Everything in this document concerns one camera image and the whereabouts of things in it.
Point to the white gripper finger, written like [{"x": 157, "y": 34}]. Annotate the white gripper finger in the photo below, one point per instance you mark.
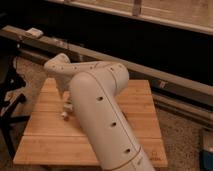
[{"x": 67, "y": 106}]

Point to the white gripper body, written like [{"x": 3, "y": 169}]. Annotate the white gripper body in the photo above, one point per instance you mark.
[{"x": 62, "y": 87}]

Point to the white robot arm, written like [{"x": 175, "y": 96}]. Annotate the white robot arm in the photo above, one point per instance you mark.
[{"x": 93, "y": 87}]

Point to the wooden table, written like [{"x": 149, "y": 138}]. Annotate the wooden table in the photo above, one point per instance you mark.
[{"x": 50, "y": 140}]

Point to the small white box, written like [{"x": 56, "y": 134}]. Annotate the small white box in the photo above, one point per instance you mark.
[{"x": 34, "y": 32}]

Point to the blue box on floor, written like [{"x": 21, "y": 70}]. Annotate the blue box on floor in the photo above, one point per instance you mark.
[{"x": 206, "y": 153}]

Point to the long grey rail beam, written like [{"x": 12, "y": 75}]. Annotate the long grey rail beam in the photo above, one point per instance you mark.
[{"x": 175, "y": 94}]

